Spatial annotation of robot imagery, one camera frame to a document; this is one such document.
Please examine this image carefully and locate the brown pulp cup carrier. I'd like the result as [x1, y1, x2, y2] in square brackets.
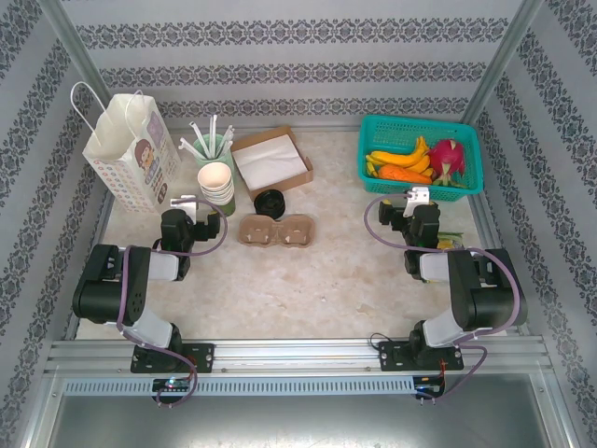
[237, 213, 319, 248]

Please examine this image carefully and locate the green yellow candy bag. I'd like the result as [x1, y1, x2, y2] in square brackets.
[436, 231, 465, 251]

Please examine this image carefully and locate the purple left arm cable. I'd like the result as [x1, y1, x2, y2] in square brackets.
[115, 198, 229, 410]

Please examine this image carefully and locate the orange carrot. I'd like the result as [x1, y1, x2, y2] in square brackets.
[377, 164, 434, 185]

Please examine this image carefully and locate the small circuit board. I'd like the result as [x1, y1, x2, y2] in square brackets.
[414, 376, 447, 398]
[152, 377, 192, 393]

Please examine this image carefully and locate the grey metal panel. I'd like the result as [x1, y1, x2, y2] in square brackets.
[27, 394, 575, 448]

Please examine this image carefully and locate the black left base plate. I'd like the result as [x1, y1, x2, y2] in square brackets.
[130, 343, 215, 374]

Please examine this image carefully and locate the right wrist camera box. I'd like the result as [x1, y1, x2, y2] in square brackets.
[404, 186, 430, 217]

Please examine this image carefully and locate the teal plastic basket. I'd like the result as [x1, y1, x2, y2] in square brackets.
[357, 115, 485, 203]

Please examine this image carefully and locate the stack of black lids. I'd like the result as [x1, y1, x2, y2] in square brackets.
[254, 189, 288, 219]

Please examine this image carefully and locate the white printed paper bag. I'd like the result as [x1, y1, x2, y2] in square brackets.
[70, 81, 183, 216]

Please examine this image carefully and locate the small right circuit board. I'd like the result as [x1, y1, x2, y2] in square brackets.
[414, 376, 447, 398]

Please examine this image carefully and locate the brown cardboard napkin box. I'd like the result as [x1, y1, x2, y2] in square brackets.
[230, 125, 314, 202]

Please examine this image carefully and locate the grey slotted cable duct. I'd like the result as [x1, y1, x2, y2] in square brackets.
[62, 376, 416, 396]

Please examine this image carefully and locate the green straw holder cup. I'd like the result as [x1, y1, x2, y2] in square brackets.
[193, 133, 236, 176]

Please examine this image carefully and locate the small left circuit board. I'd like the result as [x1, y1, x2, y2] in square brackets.
[152, 377, 192, 393]

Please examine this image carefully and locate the stack of paper cups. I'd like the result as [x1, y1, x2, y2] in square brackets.
[197, 163, 237, 218]

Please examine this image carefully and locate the pink dragon fruit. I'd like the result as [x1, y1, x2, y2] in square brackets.
[427, 138, 467, 188]

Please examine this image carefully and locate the aluminium frame post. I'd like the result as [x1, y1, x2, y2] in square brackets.
[464, 0, 547, 125]
[39, 0, 113, 94]

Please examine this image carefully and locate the yellow banana bunch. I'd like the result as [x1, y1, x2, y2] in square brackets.
[365, 134, 433, 178]

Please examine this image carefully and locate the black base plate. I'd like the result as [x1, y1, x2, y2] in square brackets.
[130, 343, 215, 374]
[377, 340, 465, 373]

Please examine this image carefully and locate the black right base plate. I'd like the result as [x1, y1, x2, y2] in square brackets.
[377, 340, 465, 373]

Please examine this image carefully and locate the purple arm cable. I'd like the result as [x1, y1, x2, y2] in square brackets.
[365, 194, 522, 406]
[115, 198, 229, 410]

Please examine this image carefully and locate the aluminium mounting rail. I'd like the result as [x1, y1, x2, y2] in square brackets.
[44, 339, 554, 374]

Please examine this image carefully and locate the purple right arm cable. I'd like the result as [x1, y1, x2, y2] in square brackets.
[365, 194, 522, 406]

